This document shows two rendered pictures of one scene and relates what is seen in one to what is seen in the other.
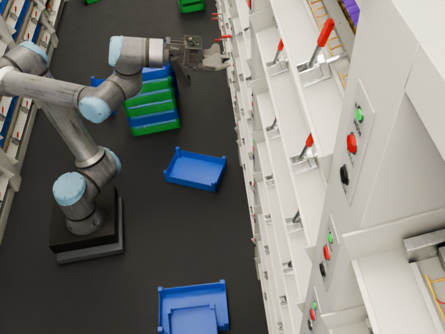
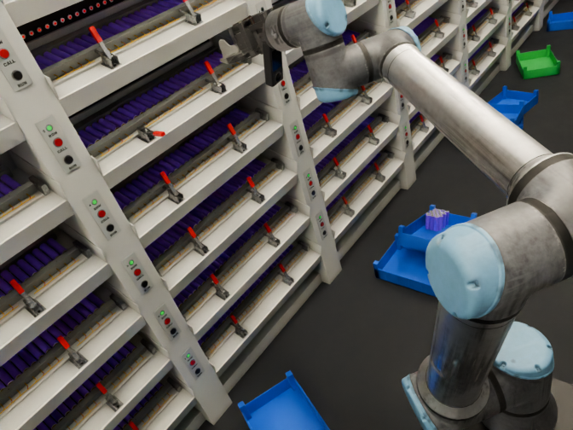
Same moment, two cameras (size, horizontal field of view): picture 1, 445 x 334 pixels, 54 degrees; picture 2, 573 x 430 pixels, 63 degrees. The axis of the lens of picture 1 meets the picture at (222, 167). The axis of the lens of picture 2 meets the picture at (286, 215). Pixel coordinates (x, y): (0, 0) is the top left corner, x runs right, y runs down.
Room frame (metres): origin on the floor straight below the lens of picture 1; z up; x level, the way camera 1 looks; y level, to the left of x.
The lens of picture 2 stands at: (1.97, 0.91, 1.36)
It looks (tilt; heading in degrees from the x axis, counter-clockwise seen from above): 34 degrees down; 230
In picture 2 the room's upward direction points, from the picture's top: 18 degrees counter-clockwise
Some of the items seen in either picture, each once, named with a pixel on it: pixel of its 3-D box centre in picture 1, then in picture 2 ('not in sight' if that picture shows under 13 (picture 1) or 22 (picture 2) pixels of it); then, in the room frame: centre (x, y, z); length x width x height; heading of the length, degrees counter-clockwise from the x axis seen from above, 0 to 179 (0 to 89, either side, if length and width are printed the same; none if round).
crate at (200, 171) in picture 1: (195, 168); (288, 428); (1.59, 0.15, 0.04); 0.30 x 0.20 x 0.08; 67
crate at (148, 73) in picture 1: (140, 64); not in sight; (2.05, 0.39, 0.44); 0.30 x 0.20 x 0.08; 97
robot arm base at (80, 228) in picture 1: (83, 213); (515, 396); (1.26, 0.70, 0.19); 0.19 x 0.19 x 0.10
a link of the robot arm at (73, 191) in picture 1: (75, 194); (512, 366); (1.27, 0.69, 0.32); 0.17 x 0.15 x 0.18; 145
